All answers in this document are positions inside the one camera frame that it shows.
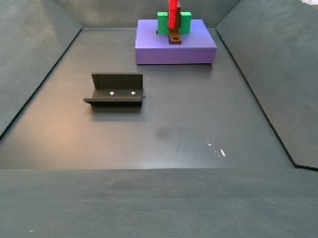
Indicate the red peg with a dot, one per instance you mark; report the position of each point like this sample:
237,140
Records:
173,13

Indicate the purple board base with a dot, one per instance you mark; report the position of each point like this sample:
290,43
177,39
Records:
153,49

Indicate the black angled holder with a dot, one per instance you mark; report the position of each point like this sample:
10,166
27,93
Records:
122,83

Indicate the brown L-shaped block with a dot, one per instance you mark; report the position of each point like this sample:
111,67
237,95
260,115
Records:
174,36

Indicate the green block left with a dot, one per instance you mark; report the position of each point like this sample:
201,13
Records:
162,16

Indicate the green block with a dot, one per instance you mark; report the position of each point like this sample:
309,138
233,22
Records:
162,16
186,23

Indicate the green block right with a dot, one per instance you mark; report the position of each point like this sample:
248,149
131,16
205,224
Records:
186,23

